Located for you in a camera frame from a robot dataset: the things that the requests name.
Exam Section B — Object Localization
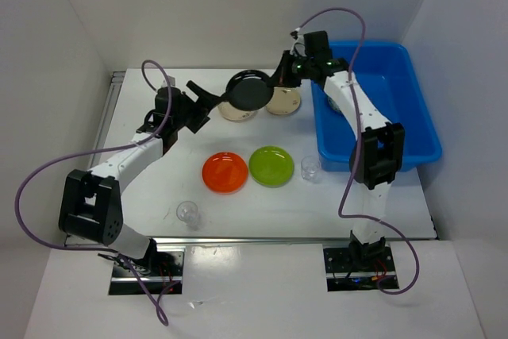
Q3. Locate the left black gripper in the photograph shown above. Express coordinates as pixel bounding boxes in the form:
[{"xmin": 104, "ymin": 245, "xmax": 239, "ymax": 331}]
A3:
[{"xmin": 171, "ymin": 81, "xmax": 222, "ymax": 133}]

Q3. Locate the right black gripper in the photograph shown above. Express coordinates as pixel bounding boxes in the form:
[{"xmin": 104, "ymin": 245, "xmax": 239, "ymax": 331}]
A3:
[{"xmin": 270, "ymin": 48, "xmax": 317, "ymax": 87}]

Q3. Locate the blue patterned plate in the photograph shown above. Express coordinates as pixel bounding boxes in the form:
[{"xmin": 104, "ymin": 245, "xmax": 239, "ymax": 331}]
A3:
[{"xmin": 327, "ymin": 96, "xmax": 341, "ymax": 114}]

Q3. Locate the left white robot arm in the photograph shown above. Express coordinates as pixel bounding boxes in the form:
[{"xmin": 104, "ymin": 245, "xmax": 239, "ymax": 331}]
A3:
[{"xmin": 58, "ymin": 81, "xmax": 225, "ymax": 275}]

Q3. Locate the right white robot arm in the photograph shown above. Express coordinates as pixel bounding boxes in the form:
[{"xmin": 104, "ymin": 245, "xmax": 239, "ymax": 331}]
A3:
[{"xmin": 271, "ymin": 29, "xmax": 405, "ymax": 271}]

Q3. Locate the clear cup near bin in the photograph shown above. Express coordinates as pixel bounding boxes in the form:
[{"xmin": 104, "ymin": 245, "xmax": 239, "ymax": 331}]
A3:
[{"xmin": 300, "ymin": 156, "xmax": 321, "ymax": 183}]

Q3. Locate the blue plastic bin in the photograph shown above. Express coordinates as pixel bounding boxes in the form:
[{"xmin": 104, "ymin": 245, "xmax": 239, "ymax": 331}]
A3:
[{"xmin": 311, "ymin": 40, "xmax": 442, "ymax": 172}]

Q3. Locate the beige plate with small motifs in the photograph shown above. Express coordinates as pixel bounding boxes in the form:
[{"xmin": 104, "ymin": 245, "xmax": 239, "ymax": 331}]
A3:
[{"xmin": 265, "ymin": 87, "xmax": 301, "ymax": 116}]

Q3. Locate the beige plate with black patch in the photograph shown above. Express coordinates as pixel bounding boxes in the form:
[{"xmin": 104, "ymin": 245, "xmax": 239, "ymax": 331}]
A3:
[{"xmin": 217, "ymin": 102, "xmax": 257, "ymax": 122}]

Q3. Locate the orange plate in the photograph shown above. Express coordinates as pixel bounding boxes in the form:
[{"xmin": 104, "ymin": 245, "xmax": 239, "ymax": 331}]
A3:
[{"xmin": 201, "ymin": 152, "xmax": 248, "ymax": 195}]

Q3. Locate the green plate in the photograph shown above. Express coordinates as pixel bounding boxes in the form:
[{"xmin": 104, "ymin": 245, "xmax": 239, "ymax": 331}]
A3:
[{"xmin": 248, "ymin": 145, "xmax": 294, "ymax": 188}]

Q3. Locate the clear cup front left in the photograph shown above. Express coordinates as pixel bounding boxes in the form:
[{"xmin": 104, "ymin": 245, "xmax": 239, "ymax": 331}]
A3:
[{"xmin": 175, "ymin": 201, "xmax": 201, "ymax": 229}]

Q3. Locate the aluminium table frame rail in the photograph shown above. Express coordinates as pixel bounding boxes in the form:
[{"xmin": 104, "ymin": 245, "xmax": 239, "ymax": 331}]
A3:
[{"xmin": 97, "ymin": 69, "xmax": 437, "ymax": 244}]

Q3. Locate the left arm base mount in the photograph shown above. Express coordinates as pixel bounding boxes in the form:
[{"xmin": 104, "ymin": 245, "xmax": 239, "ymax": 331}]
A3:
[{"xmin": 98, "ymin": 247, "xmax": 185, "ymax": 295}]

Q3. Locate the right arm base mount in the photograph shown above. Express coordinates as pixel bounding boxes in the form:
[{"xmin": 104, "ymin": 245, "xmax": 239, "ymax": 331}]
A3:
[{"xmin": 323, "ymin": 247, "xmax": 398, "ymax": 292}]

